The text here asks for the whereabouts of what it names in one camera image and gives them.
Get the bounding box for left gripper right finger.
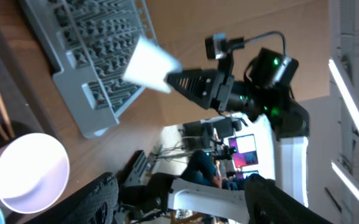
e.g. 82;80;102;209
244;174;330;224

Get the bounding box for grey dishwasher rack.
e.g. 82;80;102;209
19;0;156;139

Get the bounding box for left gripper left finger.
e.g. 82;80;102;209
27;172;119;224

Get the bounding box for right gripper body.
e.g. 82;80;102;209
210;55;239;118

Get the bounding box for ceiling light strips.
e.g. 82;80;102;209
329;57;359;203

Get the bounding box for pink white bowl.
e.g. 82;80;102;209
0;133;70;214

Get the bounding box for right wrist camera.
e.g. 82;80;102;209
205;33;245;60

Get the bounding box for person in background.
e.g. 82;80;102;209
179;150;226;189

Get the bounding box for background monitor screens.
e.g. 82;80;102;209
228;134;259;179

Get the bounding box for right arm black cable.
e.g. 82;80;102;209
243;30;287;57

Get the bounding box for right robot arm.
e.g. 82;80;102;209
167;47;309;206

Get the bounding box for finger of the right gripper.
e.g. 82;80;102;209
167;69;220;110

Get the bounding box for white paper cup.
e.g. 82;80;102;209
122;36;182;94

